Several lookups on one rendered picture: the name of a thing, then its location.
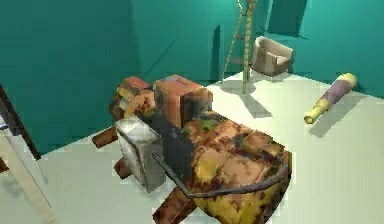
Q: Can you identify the rusty orange yellow machine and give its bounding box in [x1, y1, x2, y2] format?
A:
[91, 75, 293, 224]

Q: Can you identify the wooden ladder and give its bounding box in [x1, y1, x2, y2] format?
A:
[221, 0, 258, 95]

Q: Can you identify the brown cardboard box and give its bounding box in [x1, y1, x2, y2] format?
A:
[250, 35, 295, 77]

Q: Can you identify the yellow purple telescope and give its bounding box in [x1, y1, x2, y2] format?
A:
[303, 72, 358, 125]

